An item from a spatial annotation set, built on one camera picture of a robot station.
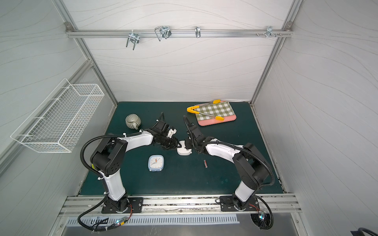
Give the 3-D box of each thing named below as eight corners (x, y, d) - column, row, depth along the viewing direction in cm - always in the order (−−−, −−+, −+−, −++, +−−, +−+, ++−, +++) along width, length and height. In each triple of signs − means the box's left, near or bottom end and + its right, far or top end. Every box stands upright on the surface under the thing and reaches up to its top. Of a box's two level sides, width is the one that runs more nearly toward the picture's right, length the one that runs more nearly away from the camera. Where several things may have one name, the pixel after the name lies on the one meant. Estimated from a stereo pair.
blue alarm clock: (147, 171, 86) (146, 169, 83) (150, 157, 92) (149, 155, 89) (163, 171, 86) (162, 169, 83) (164, 157, 92) (164, 155, 89)
